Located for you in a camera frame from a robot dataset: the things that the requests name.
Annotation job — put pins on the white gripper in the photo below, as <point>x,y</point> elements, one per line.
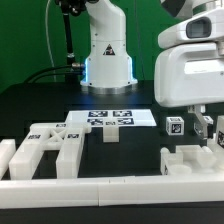
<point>190,69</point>

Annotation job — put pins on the white chair seat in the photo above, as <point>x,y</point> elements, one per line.
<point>190,160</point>

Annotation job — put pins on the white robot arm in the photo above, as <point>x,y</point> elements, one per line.
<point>108,68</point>

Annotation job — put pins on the white tagged cube right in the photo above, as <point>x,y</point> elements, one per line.
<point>208,120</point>

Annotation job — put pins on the white tagged cube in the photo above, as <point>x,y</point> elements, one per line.
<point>174,125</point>
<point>208,120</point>

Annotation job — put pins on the white tagged cube left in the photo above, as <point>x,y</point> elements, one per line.
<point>174,125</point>

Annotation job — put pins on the white tagged base sheet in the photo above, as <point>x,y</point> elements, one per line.
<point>124,118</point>

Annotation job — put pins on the white U-shaped fence wall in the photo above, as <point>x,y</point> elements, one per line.
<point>105,191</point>

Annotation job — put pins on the white chair back frame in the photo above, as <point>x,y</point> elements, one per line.
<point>65,138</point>

